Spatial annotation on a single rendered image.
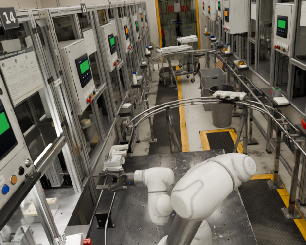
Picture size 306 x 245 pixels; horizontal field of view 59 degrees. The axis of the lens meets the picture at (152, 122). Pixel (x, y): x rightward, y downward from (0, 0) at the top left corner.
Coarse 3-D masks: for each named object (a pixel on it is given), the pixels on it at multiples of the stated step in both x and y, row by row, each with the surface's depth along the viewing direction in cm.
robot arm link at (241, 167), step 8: (216, 160) 93; (224, 160) 92; (232, 160) 92; (240, 160) 90; (248, 160) 91; (232, 168) 90; (240, 168) 89; (248, 168) 89; (232, 176) 89; (240, 176) 90; (248, 176) 90; (240, 184) 92
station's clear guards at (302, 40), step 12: (288, 0) 278; (300, 0) 230; (300, 12) 231; (300, 24) 233; (300, 36) 236; (300, 48) 238; (276, 60) 297; (288, 60) 265; (300, 60) 240; (276, 72) 301; (276, 84) 304
